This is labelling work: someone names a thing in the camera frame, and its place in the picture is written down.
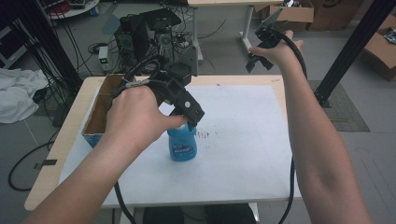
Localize grey floor mat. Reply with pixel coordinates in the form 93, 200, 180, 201
307, 79, 371, 133

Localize black floor cable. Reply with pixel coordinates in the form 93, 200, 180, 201
7, 129, 61, 192

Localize person's left hand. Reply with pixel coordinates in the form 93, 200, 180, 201
105, 85, 190, 154

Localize brown cardboard box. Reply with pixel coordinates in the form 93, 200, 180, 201
254, 0, 316, 33
361, 13, 396, 83

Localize blue bottle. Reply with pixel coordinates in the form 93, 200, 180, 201
166, 122, 198, 162

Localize white power supply box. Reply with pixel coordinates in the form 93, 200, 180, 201
98, 46, 110, 73

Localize black metal stand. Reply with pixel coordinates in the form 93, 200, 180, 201
313, 0, 396, 108

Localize person's right hand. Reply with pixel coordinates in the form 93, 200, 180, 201
248, 29, 304, 70

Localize white cloth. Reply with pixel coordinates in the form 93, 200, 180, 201
0, 67, 50, 125

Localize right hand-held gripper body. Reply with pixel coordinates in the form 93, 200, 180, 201
254, 7, 285, 49

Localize black computer tower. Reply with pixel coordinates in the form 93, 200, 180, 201
113, 7, 183, 68

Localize black metal frame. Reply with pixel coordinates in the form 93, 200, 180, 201
0, 0, 84, 95

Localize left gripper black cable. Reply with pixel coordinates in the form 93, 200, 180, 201
113, 180, 138, 224

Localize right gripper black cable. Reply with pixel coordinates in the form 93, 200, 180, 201
276, 31, 309, 224

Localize white desk leg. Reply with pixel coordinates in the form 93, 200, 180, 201
238, 5, 255, 50

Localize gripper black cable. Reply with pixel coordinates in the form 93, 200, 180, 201
113, 180, 138, 224
276, 31, 309, 224

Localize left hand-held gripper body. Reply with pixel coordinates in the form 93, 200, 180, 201
115, 45, 205, 123

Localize white paper sheet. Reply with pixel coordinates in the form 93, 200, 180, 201
58, 84, 303, 209

